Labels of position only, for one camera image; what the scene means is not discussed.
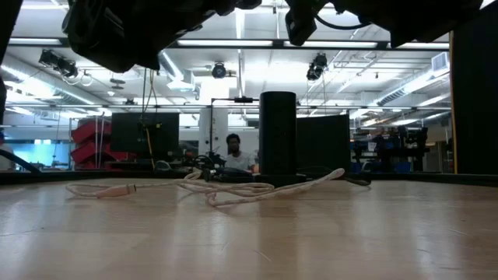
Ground thick black curved cable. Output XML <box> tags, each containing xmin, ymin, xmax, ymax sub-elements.
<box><xmin>0</xmin><ymin>149</ymin><xmax>43</xmax><ymax>175</ymax></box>

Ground thin black and yellow cables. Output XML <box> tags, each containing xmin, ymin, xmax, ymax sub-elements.
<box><xmin>139</xmin><ymin>68</ymin><xmax>158</xmax><ymax>171</ymax></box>

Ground person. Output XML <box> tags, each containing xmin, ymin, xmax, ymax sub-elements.
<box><xmin>223</xmin><ymin>132</ymin><xmax>258</xmax><ymax>174</ymax></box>

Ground black monitor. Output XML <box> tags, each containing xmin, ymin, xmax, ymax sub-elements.
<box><xmin>110</xmin><ymin>112</ymin><xmax>181</xmax><ymax>161</ymax></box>

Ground red storage bin rack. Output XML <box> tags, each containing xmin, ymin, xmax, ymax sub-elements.
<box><xmin>69</xmin><ymin>117</ymin><xmax>132</xmax><ymax>171</ymax></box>

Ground thin black stand frame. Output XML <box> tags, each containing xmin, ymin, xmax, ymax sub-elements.
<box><xmin>209</xmin><ymin>96</ymin><xmax>261</xmax><ymax>156</ymax></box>

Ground white air vent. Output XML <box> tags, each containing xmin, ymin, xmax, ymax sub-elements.
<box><xmin>430</xmin><ymin>51</ymin><xmax>451</xmax><ymax>79</ymax></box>

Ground black beam with light strips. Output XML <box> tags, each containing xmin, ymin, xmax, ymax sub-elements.
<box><xmin>0</xmin><ymin>37</ymin><xmax>452</xmax><ymax>51</ymax></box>

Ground black partition panel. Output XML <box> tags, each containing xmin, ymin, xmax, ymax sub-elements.
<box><xmin>295</xmin><ymin>114</ymin><xmax>352</xmax><ymax>175</ymax></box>

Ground black aluminium table frame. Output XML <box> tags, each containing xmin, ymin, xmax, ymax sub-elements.
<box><xmin>0</xmin><ymin>169</ymin><xmax>498</xmax><ymax>187</ymax></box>

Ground black power strip tower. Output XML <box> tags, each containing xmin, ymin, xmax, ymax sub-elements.
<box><xmin>252</xmin><ymin>91</ymin><xmax>308</xmax><ymax>189</ymax></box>

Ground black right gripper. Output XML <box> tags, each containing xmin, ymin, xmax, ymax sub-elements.
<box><xmin>286</xmin><ymin>0</ymin><xmax>392</xmax><ymax>47</ymax></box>

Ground black mounted lamp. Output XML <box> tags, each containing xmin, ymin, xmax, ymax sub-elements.
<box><xmin>37</xmin><ymin>48</ymin><xmax>80</xmax><ymax>79</ymax></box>
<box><xmin>306</xmin><ymin>52</ymin><xmax>329</xmax><ymax>82</ymax></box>

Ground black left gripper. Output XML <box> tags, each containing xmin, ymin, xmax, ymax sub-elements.
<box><xmin>161</xmin><ymin>0</ymin><xmax>261</xmax><ymax>51</ymax></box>

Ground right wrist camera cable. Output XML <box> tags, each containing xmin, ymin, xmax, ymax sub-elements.
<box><xmin>314</xmin><ymin>14</ymin><xmax>371</xmax><ymax>31</ymax></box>

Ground black robot workstation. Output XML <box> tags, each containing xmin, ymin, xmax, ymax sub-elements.
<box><xmin>349</xmin><ymin>124</ymin><xmax>431</xmax><ymax>175</ymax></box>

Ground small round black camera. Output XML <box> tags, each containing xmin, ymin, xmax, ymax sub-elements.
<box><xmin>211</xmin><ymin>61</ymin><xmax>228</xmax><ymax>80</ymax></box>

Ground black curtain with yellow edge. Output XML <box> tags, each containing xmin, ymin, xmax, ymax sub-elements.
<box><xmin>449</xmin><ymin>3</ymin><xmax>498</xmax><ymax>176</ymax></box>

